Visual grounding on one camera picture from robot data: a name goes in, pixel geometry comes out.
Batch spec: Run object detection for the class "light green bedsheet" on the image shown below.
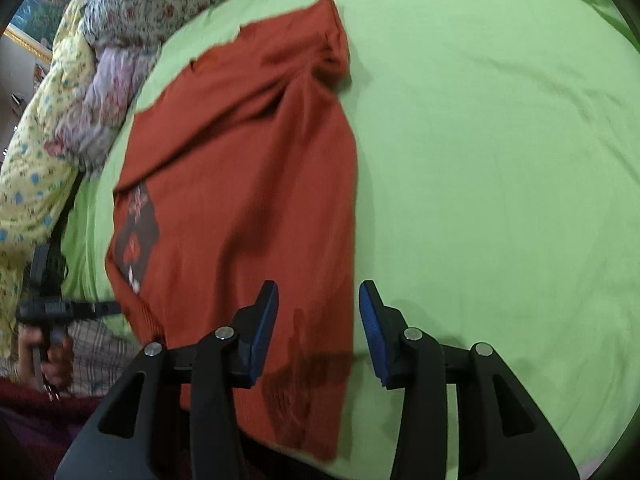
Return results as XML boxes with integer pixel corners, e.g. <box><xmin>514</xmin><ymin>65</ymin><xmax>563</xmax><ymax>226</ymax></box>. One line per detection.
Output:
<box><xmin>60</xmin><ymin>0</ymin><xmax>640</xmax><ymax>480</ymax></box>

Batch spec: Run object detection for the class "gold framed wall picture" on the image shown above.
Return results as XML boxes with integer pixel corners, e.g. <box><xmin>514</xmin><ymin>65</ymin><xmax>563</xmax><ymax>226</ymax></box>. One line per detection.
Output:
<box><xmin>2</xmin><ymin>0</ymin><xmax>101</xmax><ymax>63</ymax></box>

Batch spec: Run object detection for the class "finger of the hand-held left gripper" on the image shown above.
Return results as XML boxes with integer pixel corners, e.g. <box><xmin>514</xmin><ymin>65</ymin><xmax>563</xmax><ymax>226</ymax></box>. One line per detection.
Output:
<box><xmin>72</xmin><ymin>300</ymin><xmax>122</xmax><ymax>319</ymax></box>

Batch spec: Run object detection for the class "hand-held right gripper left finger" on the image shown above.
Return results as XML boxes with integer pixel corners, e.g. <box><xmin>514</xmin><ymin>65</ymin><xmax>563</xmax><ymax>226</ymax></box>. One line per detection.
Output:
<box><xmin>54</xmin><ymin>280</ymin><xmax>279</xmax><ymax>480</ymax></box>

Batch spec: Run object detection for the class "purple floral cloth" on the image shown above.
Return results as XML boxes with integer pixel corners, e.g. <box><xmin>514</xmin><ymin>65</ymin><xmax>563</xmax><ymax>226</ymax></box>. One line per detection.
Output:
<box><xmin>55</xmin><ymin>42</ymin><xmax>161</xmax><ymax>176</ymax></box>

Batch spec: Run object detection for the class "dark red clothing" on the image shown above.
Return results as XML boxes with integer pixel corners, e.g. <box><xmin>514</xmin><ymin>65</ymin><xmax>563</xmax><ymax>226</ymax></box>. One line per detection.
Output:
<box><xmin>0</xmin><ymin>377</ymin><xmax>108</xmax><ymax>480</ymax></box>

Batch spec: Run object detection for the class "person's left hand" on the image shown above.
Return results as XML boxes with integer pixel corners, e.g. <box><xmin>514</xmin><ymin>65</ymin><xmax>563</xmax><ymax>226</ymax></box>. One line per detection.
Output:
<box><xmin>14</xmin><ymin>329</ymin><xmax>76</xmax><ymax>402</ymax></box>

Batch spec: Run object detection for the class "rust orange shirt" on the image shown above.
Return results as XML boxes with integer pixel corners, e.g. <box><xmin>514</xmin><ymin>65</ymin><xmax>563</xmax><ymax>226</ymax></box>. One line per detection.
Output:
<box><xmin>105</xmin><ymin>0</ymin><xmax>358</xmax><ymax>463</ymax></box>

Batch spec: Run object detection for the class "plaid cloth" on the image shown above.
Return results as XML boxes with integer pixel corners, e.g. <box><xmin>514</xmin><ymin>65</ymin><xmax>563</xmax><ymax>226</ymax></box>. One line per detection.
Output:
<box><xmin>65</xmin><ymin>316</ymin><xmax>147</xmax><ymax>397</ymax></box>

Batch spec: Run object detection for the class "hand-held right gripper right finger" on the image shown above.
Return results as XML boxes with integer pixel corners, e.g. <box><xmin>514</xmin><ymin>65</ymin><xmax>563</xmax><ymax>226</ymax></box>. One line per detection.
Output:
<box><xmin>358</xmin><ymin>280</ymin><xmax>581</xmax><ymax>480</ymax></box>

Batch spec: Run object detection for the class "yellow cartoon print blanket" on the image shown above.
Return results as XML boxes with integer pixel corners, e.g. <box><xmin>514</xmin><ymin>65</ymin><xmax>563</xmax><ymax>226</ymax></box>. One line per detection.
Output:
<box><xmin>0</xmin><ymin>0</ymin><xmax>98</xmax><ymax>361</ymax></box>

